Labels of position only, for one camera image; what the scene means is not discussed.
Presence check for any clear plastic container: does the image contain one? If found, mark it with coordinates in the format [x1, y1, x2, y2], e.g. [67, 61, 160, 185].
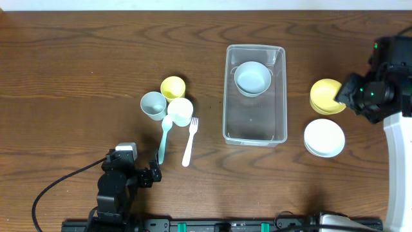
[223, 44, 287, 147]

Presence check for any white plastic bowl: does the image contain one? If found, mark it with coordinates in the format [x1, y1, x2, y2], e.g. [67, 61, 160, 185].
[304, 119, 346, 158]

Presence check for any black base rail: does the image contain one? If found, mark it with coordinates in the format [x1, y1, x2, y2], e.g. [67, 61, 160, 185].
[61, 215, 383, 232]

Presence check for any white plastic cup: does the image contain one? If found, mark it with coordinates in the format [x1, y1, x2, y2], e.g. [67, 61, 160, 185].
[167, 98, 194, 127]

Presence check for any grey plastic bowl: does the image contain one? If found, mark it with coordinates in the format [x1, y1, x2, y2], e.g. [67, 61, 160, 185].
[234, 61, 272, 97]

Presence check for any white plastic fork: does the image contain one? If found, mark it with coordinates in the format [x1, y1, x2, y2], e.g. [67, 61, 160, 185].
[182, 117, 199, 167]

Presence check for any yellow plastic bowl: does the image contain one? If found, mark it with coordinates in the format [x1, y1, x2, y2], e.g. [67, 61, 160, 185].
[310, 79, 346, 115]

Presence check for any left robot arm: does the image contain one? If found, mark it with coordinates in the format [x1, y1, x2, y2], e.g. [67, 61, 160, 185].
[86, 149, 162, 231]

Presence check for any mint green plastic spoon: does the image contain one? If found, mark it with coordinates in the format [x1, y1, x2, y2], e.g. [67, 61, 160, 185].
[158, 115, 173, 164]

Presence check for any yellow plastic cup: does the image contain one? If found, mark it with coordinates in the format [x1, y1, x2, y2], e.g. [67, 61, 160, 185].
[160, 76, 185, 103]

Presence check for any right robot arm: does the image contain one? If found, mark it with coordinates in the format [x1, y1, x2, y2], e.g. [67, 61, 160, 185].
[335, 35, 411, 231]

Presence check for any grey plastic cup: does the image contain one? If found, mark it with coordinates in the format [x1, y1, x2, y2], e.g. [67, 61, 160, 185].
[140, 92, 167, 121]

